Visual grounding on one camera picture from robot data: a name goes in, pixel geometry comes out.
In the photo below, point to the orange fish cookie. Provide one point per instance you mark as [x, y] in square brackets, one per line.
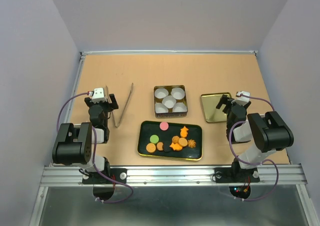
[184, 132]
[176, 147]

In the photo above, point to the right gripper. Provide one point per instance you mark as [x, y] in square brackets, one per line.
[226, 100]

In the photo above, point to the brown swirl cookie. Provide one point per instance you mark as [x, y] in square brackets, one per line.
[175, 139]

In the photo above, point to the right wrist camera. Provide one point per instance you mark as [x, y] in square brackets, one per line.
[242, 98]

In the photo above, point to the round waffle cookie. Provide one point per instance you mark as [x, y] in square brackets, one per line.
[151, 148]

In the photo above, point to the square cookie tin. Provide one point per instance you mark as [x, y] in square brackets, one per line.
[170, 113]

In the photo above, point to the black sandwich cookie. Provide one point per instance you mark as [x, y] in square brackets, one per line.
[167, 148]

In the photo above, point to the green round cookie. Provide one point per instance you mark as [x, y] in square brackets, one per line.
[154, 139]

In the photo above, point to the white paper cup centre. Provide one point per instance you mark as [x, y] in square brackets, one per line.
[169, 101]

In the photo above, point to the white paper cup top-right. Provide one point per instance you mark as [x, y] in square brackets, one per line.
[178, 93]

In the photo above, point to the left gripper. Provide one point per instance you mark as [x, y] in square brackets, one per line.
[110, 106]

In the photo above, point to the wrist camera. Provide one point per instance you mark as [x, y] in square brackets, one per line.
[98, 95]
[242, 98]

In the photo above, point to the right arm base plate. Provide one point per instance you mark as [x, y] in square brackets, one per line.
[229, 175]

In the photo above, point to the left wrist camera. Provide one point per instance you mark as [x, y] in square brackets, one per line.
[98, 95]

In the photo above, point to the metal tongs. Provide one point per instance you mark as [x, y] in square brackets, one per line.
[111, 114]

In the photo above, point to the white paper cup top-left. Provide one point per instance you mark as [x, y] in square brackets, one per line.
[161, 93]

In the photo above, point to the flower swirl cookie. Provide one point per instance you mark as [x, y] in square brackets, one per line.
[191, 143]

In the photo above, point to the white paper cup bottom-right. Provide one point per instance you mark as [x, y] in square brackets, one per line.
[179, 108]

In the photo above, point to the aluminium front rail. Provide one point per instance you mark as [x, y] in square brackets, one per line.
[139, 176]

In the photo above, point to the black serving tray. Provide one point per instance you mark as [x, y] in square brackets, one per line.
[149, 128]

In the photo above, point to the round sandwich biscuit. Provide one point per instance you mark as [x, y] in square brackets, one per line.
[183, 142]

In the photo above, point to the small brown cookie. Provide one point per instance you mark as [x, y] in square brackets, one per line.
[160, 146]

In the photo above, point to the white paper cup bottom-left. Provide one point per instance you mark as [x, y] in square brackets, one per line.
[160, 108]

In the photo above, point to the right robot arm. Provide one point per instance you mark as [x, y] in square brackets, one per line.
[268, 134]

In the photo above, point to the pink round cookie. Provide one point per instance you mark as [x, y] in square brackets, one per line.
[164, 126]

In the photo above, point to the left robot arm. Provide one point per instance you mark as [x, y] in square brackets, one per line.
[78, 145]

